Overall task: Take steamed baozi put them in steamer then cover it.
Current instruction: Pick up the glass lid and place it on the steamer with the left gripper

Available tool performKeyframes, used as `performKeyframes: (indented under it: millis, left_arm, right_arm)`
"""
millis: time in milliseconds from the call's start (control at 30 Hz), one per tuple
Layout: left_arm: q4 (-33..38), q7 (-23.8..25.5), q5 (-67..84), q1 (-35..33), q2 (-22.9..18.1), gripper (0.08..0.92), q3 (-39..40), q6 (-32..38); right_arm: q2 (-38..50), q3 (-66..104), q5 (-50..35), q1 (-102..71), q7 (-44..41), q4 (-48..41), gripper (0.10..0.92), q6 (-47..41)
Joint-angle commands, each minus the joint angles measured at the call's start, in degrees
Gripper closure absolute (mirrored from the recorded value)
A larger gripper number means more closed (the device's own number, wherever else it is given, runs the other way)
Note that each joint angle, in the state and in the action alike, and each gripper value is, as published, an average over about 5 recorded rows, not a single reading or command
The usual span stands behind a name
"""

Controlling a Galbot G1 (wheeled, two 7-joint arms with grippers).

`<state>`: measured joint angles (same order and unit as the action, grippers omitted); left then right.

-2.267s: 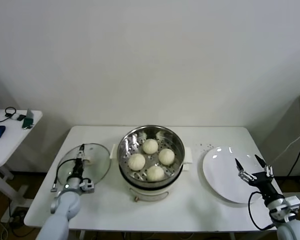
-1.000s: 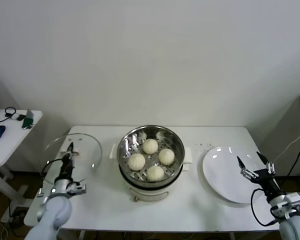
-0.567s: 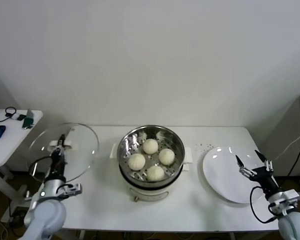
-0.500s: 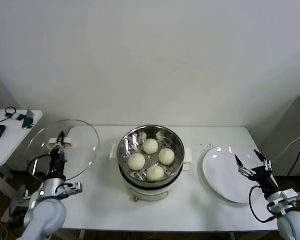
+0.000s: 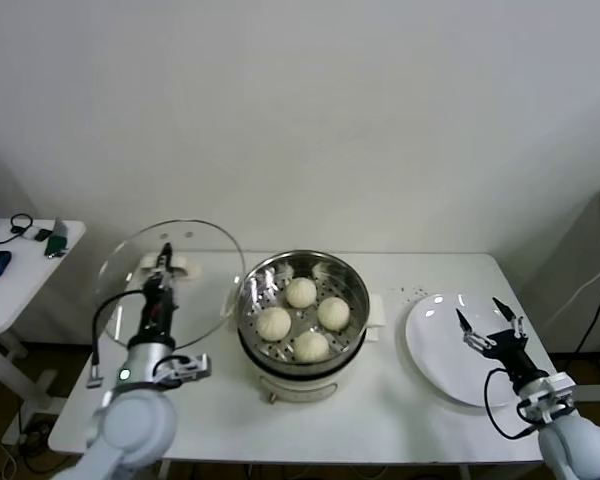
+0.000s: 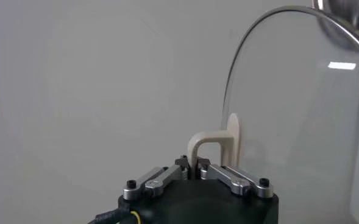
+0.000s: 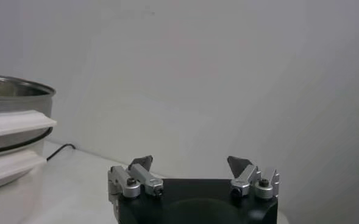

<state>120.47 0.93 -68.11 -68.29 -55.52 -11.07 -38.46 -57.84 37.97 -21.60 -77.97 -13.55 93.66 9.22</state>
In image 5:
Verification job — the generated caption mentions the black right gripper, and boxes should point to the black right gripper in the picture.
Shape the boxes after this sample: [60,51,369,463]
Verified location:
[456,297,541,385]

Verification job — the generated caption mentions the white side table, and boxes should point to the white side table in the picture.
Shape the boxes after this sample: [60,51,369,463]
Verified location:
[0,218,87,446]

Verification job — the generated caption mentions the black looped cable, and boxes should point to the black looped cable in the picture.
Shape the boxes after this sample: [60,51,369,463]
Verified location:
[0,213,35,249]

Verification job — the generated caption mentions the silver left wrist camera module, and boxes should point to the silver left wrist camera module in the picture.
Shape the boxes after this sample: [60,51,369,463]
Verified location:
[152,352,212,390]

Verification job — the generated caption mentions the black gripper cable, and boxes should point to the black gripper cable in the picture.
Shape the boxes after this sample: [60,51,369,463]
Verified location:
[483,368,541,441]
[88,289,147,389]

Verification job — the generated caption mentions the steel steamer pot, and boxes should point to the steel steamer pot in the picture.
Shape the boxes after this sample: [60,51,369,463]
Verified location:
[218,287,385,406]

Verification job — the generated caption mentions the white round plate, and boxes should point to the white round plate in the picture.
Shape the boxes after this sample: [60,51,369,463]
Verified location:
[404,292,531,407]

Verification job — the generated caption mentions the perforated steel steamer basket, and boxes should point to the perforated steel steamer basket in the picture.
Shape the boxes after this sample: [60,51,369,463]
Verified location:
[232,250,370,369]

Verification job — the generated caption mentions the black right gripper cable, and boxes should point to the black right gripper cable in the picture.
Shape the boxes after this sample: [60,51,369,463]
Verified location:
[483,368,541,441]

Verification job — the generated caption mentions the white steamed baozi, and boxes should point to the white steamed baozi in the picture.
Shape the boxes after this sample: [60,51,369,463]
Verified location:
[317,296,351,331]
[284,277,317,309]
[292,329,330,364]
[255,306,292,343]

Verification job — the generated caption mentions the glass lid with cream handle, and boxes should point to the glass lid with cream handle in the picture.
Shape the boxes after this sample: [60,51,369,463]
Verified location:
[95,217,246,351]

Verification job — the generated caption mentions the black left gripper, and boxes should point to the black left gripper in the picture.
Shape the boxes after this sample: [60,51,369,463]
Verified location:
[139,243,180,346]

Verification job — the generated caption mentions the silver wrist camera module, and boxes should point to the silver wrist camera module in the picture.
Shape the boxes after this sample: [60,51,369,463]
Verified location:
[152,352,212,390]
[517,372,577,426]

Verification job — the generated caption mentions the white hanging cable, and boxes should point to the white hanging cable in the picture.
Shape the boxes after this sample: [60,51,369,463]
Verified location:
[549,252,600,321]

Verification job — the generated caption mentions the scattered dark crumbs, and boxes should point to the scattered dark crumbs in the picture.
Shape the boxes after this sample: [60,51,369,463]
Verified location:
[388,284,429,304]

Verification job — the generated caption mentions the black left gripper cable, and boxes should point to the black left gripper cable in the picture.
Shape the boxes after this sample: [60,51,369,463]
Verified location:
[88,289,147,389]

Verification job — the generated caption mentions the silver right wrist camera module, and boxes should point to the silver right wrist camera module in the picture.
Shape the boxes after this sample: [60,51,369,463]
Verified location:
[517,372,577,426]

